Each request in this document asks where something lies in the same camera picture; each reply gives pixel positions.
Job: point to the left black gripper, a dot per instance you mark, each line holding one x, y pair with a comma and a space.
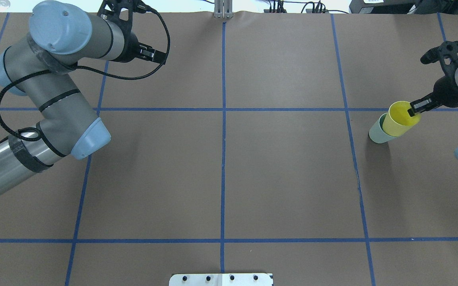
130, 50

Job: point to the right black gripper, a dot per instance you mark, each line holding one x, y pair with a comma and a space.
447, 92

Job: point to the yellow cup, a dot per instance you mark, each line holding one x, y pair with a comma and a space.
398, 120

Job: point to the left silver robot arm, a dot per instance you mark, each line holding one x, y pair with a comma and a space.
38, 66

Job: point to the light green cup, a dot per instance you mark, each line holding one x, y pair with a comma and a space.
376, 132

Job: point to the brown paper table cover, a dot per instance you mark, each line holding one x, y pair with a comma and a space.
249, 152

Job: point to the black labelled box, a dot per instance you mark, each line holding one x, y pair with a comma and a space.
381, 6

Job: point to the aluminium frame post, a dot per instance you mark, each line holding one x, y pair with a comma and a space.
223, 9

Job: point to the usb hub with cables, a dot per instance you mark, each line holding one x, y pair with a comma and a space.
295, 6

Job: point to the white camera stand pedestal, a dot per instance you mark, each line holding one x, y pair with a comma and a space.
222, 279

